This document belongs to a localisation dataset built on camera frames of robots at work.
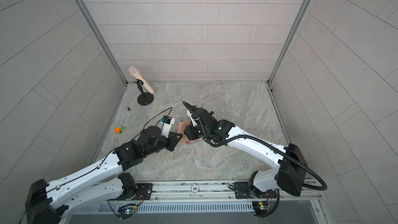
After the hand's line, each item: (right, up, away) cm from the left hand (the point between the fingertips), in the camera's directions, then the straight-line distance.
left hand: (185, 136), depth 74 cm
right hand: (0, +1, 0) cm, 1 cm away
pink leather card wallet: (-1, +6, -3) cm, 6 cm away
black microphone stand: (-31, +17, +32) cm, 48 cm away
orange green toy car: (-40, -1, +15) cm, 43 cm away
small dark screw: (-40, +10, +26) cm, 49 cm away
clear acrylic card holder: (0, -7, +12) cm, 13 cm away
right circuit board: (+35, -30, -6) cm, 46 cm away
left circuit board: (-23, -29, -9) cm, 38 cm away
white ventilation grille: (+18, -30, -6) cm, 35 cm away
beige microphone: (-31, +33, +13) cm, 47 cm away
